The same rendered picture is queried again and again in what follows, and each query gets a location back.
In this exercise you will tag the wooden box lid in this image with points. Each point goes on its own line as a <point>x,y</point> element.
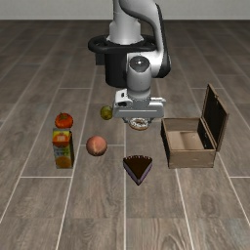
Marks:
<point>215,115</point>

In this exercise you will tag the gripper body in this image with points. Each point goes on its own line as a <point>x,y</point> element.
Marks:
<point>138,108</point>

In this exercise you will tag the white frosted donut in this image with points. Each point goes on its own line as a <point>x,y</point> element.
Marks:
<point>139,124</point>

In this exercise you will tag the wooden box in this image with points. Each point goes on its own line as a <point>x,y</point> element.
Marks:
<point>190,153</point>

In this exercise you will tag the orange juice carton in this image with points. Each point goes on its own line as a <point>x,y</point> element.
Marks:
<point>62,149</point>

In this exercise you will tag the red tomato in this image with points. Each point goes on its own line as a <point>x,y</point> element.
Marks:
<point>63,120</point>

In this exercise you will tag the chocolate cake wedge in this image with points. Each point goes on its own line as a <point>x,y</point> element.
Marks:
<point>138,167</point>

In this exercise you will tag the green pear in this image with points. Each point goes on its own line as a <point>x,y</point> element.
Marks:
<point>106,112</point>

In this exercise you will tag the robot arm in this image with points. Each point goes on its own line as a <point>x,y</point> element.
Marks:
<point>130,32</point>

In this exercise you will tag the pink peach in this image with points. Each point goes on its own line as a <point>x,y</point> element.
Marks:
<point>96,145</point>

